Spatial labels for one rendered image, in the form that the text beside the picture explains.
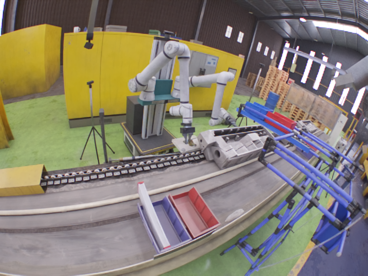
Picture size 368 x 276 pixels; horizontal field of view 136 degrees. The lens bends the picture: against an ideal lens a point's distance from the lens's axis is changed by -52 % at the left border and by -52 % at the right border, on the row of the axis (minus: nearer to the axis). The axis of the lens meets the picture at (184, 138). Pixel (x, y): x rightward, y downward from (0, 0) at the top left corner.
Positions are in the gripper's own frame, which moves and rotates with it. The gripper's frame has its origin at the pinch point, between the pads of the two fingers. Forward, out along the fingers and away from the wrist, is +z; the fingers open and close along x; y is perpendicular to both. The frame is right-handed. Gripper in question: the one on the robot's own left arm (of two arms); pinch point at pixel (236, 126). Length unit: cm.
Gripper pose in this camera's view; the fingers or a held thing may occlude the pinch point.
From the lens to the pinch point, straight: 186.1
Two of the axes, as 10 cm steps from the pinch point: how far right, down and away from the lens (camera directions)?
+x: 8.6, -1.1, 5.0
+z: 4.3, 6.9, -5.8
